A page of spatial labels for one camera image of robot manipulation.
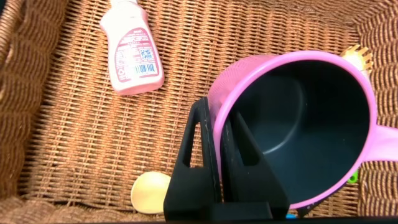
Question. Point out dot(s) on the pink saucepan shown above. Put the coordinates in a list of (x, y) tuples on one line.
[(311, 130)]

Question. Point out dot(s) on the small pink bottle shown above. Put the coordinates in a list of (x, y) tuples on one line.
[(133, 56)]

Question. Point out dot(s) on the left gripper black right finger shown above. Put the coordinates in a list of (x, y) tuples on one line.
[(252, 186)]

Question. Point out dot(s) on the small cream round object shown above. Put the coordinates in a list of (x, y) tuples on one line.
[(149, 193)]

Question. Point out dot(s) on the rectangular wicker basket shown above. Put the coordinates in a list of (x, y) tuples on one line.
[(77, 124)]

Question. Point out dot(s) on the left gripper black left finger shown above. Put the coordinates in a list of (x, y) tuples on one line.
[(192, 186)]

